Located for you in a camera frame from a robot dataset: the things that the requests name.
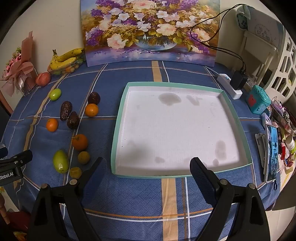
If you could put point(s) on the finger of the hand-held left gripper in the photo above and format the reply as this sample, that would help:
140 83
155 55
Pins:
22 157

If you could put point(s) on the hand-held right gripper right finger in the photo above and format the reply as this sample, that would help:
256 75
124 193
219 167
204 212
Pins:
200 173

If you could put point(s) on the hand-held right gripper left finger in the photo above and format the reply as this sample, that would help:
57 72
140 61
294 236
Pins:
96 171

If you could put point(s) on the large orange with stem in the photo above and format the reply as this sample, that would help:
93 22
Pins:
79 142

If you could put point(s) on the green mango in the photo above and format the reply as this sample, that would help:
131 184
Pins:
60 161

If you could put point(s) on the small orange tangerine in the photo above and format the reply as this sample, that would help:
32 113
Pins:
91 110
52 125

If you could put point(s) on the white tray with teal rim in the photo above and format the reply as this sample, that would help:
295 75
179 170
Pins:
175 129

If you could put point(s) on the small green apple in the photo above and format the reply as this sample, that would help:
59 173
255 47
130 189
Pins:
55 94

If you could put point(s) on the checked blue tablecloth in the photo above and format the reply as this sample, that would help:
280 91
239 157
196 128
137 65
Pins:
138 197

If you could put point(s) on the grey phone stand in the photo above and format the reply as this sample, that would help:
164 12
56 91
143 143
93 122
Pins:
260 148

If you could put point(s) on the smartphone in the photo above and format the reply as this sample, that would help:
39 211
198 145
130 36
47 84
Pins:
271 153

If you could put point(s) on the red apple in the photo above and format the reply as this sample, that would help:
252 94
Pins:
43 79

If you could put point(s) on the pink wrapped flower bouquet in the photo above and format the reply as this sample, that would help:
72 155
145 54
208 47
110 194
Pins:
16 69

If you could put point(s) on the teal cube clock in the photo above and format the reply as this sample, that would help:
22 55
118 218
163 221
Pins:
259 99

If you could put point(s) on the white pill bottle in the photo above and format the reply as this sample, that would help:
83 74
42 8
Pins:
290 142

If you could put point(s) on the white power strip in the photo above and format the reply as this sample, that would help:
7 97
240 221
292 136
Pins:
223 78

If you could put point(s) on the clear plastic produce container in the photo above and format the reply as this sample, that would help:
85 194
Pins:
69 70

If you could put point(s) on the clutter of small trinkets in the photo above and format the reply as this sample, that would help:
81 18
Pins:
283 118

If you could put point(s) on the black charger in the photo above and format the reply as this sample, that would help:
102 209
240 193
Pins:
239 80

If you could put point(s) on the yellow banana bunch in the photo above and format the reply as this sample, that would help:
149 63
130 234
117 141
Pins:
67 55

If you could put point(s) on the white chair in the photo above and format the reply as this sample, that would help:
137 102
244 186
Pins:
256 39

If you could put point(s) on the flower painting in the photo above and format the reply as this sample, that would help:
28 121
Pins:
150 32

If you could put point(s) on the teal patterned pouch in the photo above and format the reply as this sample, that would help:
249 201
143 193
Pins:
242 18

